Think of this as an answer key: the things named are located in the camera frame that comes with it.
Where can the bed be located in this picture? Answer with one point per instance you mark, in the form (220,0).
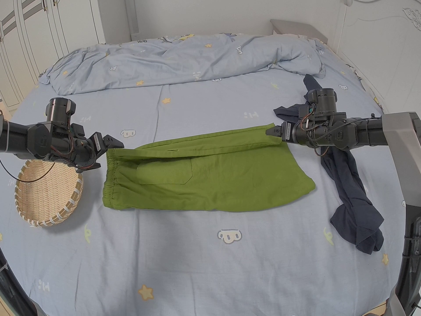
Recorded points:
(197,258)

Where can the pale blue quilt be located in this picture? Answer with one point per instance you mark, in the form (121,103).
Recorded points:
(181,61)

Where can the grey bedside table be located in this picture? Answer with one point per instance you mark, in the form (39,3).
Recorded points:
(296,27)

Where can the dark blue garment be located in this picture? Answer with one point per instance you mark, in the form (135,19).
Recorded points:
(352,193)

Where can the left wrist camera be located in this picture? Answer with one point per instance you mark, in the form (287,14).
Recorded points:
(78,131)

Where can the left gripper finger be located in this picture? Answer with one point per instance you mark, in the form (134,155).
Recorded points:
(113,143)

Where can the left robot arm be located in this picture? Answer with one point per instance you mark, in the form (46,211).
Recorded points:
(36,140)

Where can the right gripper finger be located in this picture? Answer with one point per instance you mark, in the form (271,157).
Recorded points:
(276,131)

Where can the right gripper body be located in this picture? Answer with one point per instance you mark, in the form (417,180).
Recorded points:
(294,132)

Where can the green shorts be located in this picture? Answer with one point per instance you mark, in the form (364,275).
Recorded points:
(230,183)

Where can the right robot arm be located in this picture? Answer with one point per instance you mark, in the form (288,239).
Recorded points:
(365,132)

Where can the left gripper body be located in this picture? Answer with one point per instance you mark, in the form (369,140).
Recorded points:
(92,151)

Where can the white wardrobe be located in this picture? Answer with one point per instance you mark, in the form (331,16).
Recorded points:
(49,28)

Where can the round woven basket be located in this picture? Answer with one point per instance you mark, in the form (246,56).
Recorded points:
(42,199)

